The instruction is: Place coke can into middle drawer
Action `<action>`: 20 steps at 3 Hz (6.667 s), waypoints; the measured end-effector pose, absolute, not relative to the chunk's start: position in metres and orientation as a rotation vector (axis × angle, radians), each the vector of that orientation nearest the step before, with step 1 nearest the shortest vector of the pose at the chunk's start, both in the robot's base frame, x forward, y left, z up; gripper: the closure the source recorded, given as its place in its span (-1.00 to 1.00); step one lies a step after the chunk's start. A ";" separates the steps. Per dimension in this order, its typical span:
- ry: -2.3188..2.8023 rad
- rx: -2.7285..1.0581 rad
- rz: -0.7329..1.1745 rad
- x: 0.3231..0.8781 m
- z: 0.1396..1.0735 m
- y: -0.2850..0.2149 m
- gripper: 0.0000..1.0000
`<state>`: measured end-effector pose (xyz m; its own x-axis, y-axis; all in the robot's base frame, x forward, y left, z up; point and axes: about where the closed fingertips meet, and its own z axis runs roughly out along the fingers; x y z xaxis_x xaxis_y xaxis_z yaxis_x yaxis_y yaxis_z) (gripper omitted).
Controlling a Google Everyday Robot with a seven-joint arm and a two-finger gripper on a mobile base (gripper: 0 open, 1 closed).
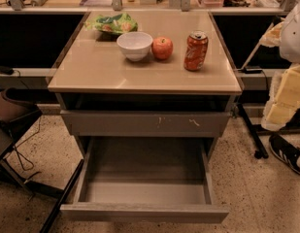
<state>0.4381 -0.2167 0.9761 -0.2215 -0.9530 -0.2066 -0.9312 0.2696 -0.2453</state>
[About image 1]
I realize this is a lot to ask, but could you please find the black power adapter right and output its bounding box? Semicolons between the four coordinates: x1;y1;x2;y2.
243;66;262;74

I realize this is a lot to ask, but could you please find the orange soda can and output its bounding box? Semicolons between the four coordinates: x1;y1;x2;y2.
183;30;209;71

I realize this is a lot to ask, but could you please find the white leaning stick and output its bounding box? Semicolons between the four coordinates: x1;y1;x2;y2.
240;22;274;71

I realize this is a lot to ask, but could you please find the black power adapter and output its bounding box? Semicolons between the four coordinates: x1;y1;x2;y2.
0;66;14;75
243;66;262;74

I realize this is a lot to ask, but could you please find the green chip bag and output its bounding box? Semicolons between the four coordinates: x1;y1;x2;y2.
84;13;138;35

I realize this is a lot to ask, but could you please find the black stand leg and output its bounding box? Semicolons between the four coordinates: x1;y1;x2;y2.
237;103;269;159

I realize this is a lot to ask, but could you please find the black and white sneaker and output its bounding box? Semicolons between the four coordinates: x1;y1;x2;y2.
269;134;300;175

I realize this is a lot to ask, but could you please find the dark office chair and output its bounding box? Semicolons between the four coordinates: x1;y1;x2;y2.
0;88;63;198

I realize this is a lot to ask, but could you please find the black power adapter left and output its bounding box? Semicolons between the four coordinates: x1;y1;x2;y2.
0;66;14;75

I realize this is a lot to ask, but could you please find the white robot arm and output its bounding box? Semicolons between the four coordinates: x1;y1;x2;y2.
259;1;300;131

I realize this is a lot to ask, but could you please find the red apple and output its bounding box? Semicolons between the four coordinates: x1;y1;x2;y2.
151;37;173;60

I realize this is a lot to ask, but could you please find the open middle drawer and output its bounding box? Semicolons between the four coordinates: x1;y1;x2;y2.
61;137;229;223

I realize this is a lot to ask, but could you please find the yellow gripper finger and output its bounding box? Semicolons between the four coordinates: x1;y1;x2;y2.
261;64;300;131
259;22;283;48

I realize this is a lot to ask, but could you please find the grey drawer cabinet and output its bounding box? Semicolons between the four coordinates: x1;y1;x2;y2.
47;10;244;138

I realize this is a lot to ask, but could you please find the white bowl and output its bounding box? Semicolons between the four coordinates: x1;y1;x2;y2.
117;31;152;61

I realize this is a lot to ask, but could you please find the closed top drawer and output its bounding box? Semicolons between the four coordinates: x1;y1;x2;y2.
61;110;229;138

